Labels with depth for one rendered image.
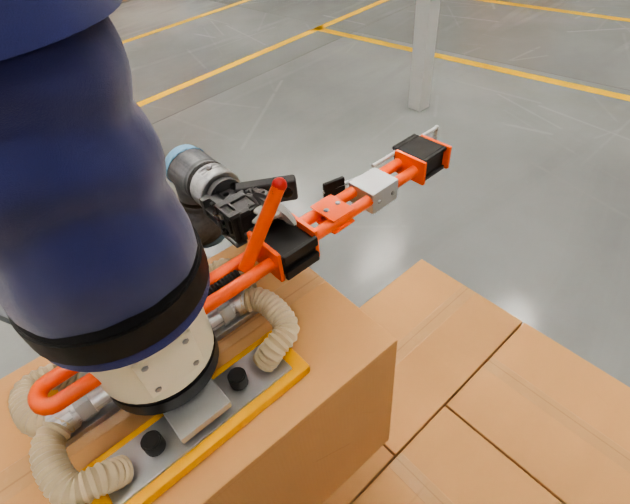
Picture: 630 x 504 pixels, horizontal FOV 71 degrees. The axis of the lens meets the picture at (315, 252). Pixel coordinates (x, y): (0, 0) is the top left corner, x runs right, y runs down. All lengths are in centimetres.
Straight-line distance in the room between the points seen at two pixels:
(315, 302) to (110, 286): 43
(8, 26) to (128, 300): 26
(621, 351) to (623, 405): 87
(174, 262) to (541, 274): 217
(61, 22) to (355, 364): 58
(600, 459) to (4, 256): 128
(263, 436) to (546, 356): 98
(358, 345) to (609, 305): 185
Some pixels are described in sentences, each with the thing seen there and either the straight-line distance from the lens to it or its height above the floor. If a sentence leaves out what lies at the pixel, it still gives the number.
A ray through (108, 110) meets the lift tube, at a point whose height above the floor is 154.
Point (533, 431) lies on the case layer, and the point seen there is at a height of 54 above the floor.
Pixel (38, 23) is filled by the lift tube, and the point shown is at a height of 161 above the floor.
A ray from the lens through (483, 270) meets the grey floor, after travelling 242.
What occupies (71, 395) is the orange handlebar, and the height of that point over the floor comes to 120.
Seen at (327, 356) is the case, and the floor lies 107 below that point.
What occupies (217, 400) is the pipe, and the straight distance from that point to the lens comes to 67.
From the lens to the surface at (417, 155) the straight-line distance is 88.
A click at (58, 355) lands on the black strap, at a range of 54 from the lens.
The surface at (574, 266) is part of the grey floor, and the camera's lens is 259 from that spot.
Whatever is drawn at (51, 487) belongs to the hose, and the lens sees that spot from 67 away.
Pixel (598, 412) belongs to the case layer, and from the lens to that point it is 142.
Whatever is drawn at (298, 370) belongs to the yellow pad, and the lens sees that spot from 70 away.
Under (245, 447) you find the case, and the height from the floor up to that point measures 107.
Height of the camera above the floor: 169
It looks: 44 degrees down
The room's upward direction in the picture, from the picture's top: 6 degrees counter-clockwise
